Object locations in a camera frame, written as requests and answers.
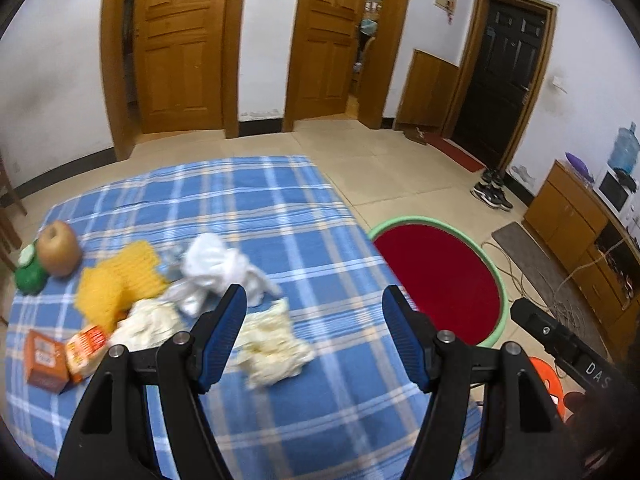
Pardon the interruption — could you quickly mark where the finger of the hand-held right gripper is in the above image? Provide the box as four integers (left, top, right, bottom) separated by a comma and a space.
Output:
510, 297, 576, 361

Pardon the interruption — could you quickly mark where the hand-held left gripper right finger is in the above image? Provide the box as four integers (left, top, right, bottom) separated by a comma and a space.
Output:
381, 285, 586, 480

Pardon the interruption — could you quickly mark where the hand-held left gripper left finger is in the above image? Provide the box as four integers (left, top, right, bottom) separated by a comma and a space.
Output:
55, 284, 248, 480

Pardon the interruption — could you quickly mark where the cream paper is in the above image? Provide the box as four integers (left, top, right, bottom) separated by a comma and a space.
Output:
232, 299, 316, 391
107, 299, 181, 352

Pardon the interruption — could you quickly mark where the red basin with green rim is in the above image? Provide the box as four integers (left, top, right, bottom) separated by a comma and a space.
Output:
367, 215, 511, 348

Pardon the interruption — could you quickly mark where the orange snack packet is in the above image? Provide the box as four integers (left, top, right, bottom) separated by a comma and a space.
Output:
65, 324, 111, 383

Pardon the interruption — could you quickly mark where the orange cardboard box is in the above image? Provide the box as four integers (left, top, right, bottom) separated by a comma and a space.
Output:
25, 330, 68, 393

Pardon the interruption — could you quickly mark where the orange plastic stool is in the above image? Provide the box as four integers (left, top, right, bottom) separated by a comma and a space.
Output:
527, 356, 573, 423

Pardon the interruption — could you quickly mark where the grey floor mat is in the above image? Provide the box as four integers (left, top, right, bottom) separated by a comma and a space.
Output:
491, 222, 608, 356

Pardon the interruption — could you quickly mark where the wooden low cabinet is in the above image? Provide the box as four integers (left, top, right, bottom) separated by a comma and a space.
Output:
523, 160, 640, 311

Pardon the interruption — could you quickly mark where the blue plaid table cloth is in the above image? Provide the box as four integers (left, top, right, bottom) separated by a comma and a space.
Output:
7, 155, 481, 480

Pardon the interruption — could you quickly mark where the white microwave oven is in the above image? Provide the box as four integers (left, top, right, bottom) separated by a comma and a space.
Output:
594, 167, 636, 213

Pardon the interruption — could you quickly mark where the purple cloth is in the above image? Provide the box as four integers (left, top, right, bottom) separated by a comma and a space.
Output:
565, 152, 594, 179

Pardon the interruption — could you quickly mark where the brown apple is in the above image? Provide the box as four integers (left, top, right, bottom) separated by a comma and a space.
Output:
39, 221, 82, 277

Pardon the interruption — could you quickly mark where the red doormat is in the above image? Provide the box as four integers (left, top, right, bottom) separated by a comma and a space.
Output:
425, 132, 486, 173

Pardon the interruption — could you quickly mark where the blue water jug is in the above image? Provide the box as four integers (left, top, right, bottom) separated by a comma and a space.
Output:
607, 124, 640, 173

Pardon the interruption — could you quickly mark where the green plastic toy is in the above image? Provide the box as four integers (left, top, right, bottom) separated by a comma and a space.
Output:
14, 242, 48, 295

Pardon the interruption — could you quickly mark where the black entrance door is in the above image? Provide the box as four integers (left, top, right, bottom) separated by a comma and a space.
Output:
452, 0, 547, 168

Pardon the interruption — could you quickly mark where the closed wooden door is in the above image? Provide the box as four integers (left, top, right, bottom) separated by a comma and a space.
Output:
134, 0, 226, 133

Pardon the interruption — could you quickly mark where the open wooden door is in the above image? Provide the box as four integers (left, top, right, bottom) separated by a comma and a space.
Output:
290, 0, 372, 118

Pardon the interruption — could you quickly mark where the beige coiled cable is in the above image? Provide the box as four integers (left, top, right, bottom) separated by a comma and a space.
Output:
480, 242, 601, 341

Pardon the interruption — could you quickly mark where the wooden wall panel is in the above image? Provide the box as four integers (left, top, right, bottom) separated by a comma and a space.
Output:
395, 49, 461, 133

